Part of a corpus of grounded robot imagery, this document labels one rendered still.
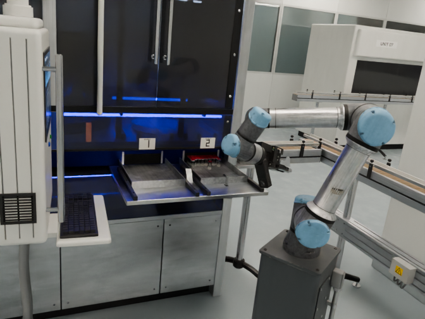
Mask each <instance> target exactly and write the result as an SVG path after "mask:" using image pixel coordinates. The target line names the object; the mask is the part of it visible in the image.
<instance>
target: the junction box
mask: <svg viewBox="0 0 425 319"><path fill-rule="evenodd" d="M416 270H417V268H415V267H414V266H412V265H411V264H409V263H408V262H406V261H405V260H403V259H402V258H400V257H395V258H392V260H391V265H390V269H389V273H391V274H392V275H393V276H395V277H396V278H397V279H399V280H401V281H402V282H403V283H405V284H412V283H413V281H414V277H415V274H416Z"/></svg>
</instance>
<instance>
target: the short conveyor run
mask: <svg viewBox="0 0 425 319"><path fill-rule="evenodd" d="M256 142H265V143H267V144H269V145H272V146H278V147H280V148H282V149H283V155H281V158H280V161H281V160H283V161H284V160H285V159H286V157H287V156H288V157H289V158H290V163H320V160H321V154H322V149H317V148H315V147H313V146H319V143H314V141H304V140H302V141H293V135H291V139H290V141H256Z"/></svg>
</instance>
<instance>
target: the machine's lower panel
mask: <svg viewBox="0 0 425 319"><path fill-rule="evenodd" d="M221 214H222V210H219V211H204V212H196V213H182V214H174V215H159V216H145V217H137V218H122V219H115V220H108V225H109V231H110V235H111V243H109V244H95V245H86V246H69V247H61V296H60V259H59V247H57V246H56V238H57V237H51V238H47V240H46V241H45V242H43V243H38V244H30V249H29V272H30V283H31V289H32V299H33V314H36V313H43V312H48V311H56V310H60V309H61V302H62V310H63V309H67V308H74V307H79V306H86V305H91V304H98V303H105V302H110V301H117V300H122V299H129V298H133V297H140V296H148V295H153V294H159V292H160V293H164V292H171V291H179V290H184V289H191V288H195V287H202V286H207V285H214V274H215V268H216V257H217V250H218V239H219V228H220V222H221ZM163 223H164V234H163ZM162 243H163V253H162ZM161 253H162V263H161ZM18 260H19V245H10V246H0V319H5V318H13V317H18V316H23V309H22V298H21V292H20V282H19V273H18V272H19V271H18V264H19V263H18ZM160 272H161V281H160ZM159 282H160V291H159Z"/></svg>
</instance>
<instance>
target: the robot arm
mask: <svg viewBox="0 0 425 319"><path fill-rule="evenodd" d="M265 128H339V129H340V130H348V132H347V134H346V136H345V138H346V140H347V143H346V145H345V147H344V148H343V151H342V152H341V154H340V155H339V157H338V159H337V161H336V162H335V164H334V166H333V167H332V169H331V171H330V173H329V174H328V176H327V177H326V180H325V181H324V183H323V185H322V186H321V188H320V190H319V192H318V193H317V195H316V196H311V195H304V194H302V195H298V196H296V197H295V200H294V202H293V203H294V204H293V211H292V219H291V223H290V230H289V231H288V233H287V235H286V237H285V238H284V240H283V249H284V250H285V251H286V252H287V253H288V254H290V255H292V256H294V257H297V258H302V259H313V258H317V257H318V256H319V255H320V251H321V247H322V246H324V245H325V244H326V243H327V242H328V241H329V239H330V229H331V227H332V226H333V224H334V222H335V221H336V215H335V212H336V210H337V209H338V207H339V205H340V204H341V202H342V201H343V199H344V197H345V196H346V194H347V192H348V190H349V189H350V188H351V186H352V184H353V182H354V181H355V179H356V178H357V176H358V174H359V173H360V171H361V170H362V167H363V166H364V164H365V163H366V161H367V159H368V158H369V156H370V155H371V154H375V153H377V152H378V151H379V149H380V147H381V146H382V145H383V144H386V143H387V142H389V141H390V140H391V138H392V137H393V136H394V133H395V129H396V125H395V121H394V119H393V117H392V116H391V114H390V113H389V112H388V111H387V110H385V109H384V108H380V107H379V106H377V105H375V104H373V103H356V104H341V105H340V106H339V107H322V108H260V107H257V106H255V107H252V108H251V109H249V110H248V111H247V112H246V114H245V120H244V121H243V123H242V124H241V126H240V128H239V129H238V130H237V131H236V133H235V134H228V135H226V136H225V137H224V138H223V140H222V143H221V149H222V151H223V152H224V153H225V154H227V155H228V156H231V157H232V158H236V159H239V160H242V161H245V162H248V163H251V164H254V165H255V168H256V173H257V179H258V182H259V187H260V188H269V187H271V186H272V183H271V178H270V174H269V170H274V171H277V172H281V173H283V172H287V173H290V172H292V169H291V168H290V158H289V157H288V156H287V157H286V159H285V160H284V161H283V160H281V161H280V158H281V155H283V149H282V148H280V147H278V146H272V145H269V144H267V143H265V142H256V140H257V139H258V138H259V136H260V135H261V134H262V132H263V131H264V129H265ZM273 148H274V149H273ZM278 148H279V149H281V153H280V150H279V149H278Z"/></svg>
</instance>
